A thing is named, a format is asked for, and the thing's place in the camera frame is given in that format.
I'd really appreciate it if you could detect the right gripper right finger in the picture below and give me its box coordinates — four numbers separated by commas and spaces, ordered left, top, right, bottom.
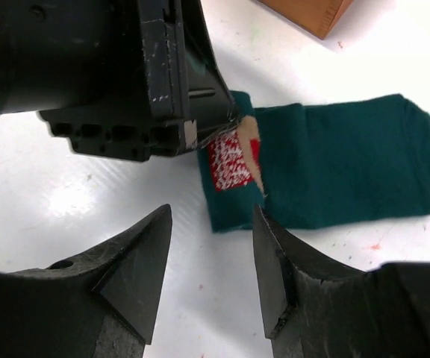
252, 207, 430, 357

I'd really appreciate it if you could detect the dark green reindeer sock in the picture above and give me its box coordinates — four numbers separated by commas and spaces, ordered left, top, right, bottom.
198, 92, 430, 233

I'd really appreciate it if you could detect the wooden compartment organizer tray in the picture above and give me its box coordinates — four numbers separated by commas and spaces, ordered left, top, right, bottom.
258, 0, 353, 40

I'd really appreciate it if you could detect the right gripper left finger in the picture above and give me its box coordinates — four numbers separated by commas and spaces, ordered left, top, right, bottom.
0, 205, 172, 357

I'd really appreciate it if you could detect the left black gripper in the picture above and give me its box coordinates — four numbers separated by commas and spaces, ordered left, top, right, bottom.
0, 0, 236, 162

